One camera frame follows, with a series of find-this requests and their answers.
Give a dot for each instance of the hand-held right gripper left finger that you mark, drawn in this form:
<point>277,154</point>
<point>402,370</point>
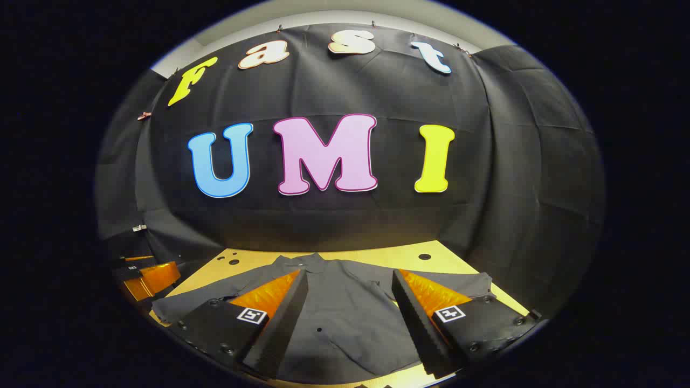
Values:
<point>285,318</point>

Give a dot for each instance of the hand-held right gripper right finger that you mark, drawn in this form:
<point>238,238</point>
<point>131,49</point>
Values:
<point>418,323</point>

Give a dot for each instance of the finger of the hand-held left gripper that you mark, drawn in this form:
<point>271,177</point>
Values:
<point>159,276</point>

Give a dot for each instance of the dark grey collared shirt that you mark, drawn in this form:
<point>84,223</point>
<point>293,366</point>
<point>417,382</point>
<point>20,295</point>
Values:
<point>345,302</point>

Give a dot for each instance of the silver metal clip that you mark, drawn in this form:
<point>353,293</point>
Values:
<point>139,228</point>

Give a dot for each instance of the black backdrop cloth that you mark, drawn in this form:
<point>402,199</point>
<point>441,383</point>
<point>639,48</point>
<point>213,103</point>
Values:
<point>388,226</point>

